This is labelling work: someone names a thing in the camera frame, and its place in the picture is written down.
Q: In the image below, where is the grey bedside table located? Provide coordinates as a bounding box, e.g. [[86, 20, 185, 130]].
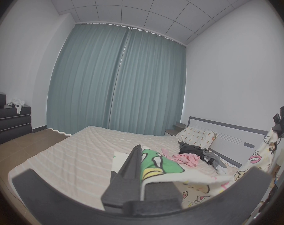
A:
[[165, 122, 185, 136]]

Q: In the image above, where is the pink garment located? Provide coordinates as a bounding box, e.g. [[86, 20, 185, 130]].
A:
[[161, 148, 201, 168]]

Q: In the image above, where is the black chest of drawers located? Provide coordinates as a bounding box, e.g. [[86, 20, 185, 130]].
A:
[[0, 92, 32, 148]]

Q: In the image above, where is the white printed pillow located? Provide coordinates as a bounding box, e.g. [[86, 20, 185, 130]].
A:
[[176, 126, 217, 149]]

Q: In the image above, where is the bed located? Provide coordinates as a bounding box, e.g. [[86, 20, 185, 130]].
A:
[[8, 116, 269, 211]]

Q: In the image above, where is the pile of clothes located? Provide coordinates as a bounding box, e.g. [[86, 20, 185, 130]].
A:
[[178, 141, 228, 175]]

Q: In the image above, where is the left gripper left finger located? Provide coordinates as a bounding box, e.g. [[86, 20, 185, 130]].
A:
[[101, 144, 143, 207]]

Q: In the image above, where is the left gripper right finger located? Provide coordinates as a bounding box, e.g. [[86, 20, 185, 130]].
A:
[[142, 181, 183, 211]]

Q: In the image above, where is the white garment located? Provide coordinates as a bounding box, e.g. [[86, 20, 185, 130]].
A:
[[7, 99, 26, 114]]

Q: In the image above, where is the white printed pyjama top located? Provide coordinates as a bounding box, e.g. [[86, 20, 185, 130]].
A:
[[111, 127, 279, 209]]

